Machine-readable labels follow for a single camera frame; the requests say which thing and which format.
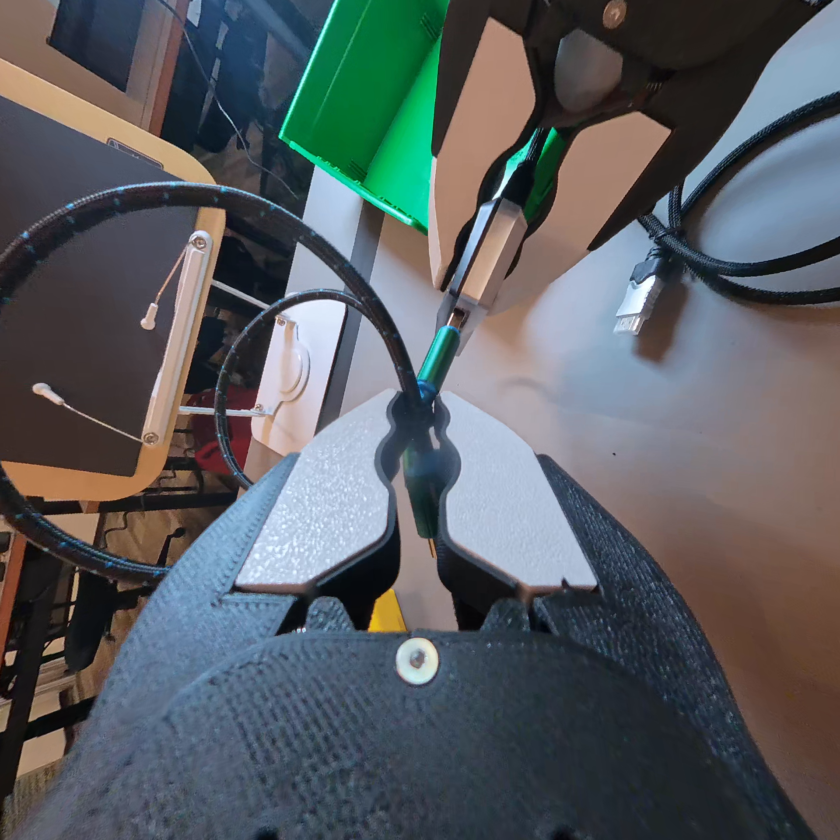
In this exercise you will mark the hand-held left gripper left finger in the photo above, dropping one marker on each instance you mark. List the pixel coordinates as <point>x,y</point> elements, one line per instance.
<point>321,512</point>

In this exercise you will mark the yellow plastic bin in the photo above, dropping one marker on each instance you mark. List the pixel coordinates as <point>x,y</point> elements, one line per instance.
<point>388,613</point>

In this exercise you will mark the green plastic bin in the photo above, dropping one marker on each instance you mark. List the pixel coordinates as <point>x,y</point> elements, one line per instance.
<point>367,85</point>

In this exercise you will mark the person's right hand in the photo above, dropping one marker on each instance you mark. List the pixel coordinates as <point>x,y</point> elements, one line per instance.
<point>587,69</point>

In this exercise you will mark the black office chair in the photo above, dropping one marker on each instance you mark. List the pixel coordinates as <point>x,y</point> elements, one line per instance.
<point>98,617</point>

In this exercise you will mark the red bag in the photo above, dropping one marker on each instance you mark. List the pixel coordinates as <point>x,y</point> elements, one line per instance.
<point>229,433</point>

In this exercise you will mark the silver hdmi port hub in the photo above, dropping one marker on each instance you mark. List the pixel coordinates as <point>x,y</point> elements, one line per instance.
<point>489,243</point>

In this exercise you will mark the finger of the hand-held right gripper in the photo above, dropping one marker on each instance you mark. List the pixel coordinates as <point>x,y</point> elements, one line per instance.
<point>604,177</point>
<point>485,98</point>

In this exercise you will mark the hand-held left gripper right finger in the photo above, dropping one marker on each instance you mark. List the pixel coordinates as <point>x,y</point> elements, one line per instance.
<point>512,518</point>

